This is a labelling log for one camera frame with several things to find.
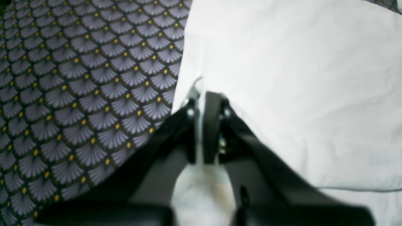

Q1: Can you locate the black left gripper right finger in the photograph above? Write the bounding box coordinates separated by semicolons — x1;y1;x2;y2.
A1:
203;92;375;226

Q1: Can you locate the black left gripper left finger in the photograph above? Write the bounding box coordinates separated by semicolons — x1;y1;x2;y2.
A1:
35;99;196;226

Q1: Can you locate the fan patterned table cloth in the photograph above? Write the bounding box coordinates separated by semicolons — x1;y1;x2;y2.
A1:
0;0;192;226

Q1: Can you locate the white T-shirt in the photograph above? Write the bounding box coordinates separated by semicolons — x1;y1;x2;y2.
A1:
172;0;401;226

